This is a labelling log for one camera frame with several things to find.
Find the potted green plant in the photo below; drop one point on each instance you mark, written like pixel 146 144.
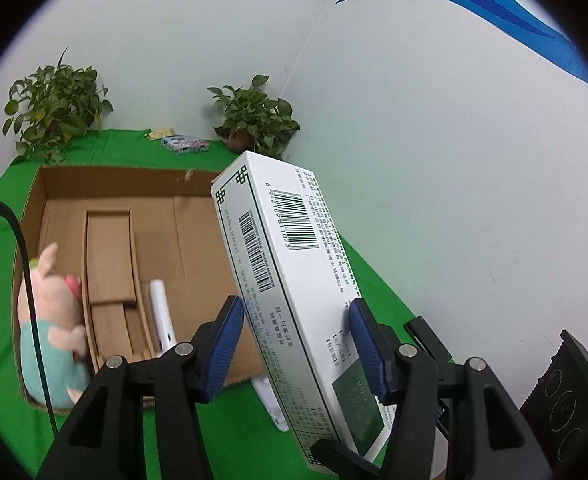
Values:
pixel 254 120
pixel 53 105

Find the green tablecloth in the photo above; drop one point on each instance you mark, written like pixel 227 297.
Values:
pixel 123 147

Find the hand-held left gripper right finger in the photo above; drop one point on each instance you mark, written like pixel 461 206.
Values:
pixel 369 355

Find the plush pig toy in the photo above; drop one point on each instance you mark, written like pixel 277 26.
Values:
pixel 48 320

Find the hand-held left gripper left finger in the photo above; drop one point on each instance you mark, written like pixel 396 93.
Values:
pixel 226 345

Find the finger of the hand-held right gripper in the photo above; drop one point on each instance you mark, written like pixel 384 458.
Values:
pixel 421 332
pixel 341 457

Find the white carton with green label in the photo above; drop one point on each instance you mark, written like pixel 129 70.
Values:
pixel 274 240

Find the yellow packet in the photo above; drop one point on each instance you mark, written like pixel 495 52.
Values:
pixel 158 134

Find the large cardboard box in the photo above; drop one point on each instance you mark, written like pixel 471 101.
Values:
pixel 188 240

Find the white tube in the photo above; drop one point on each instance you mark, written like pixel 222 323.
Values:
pixel 161 310

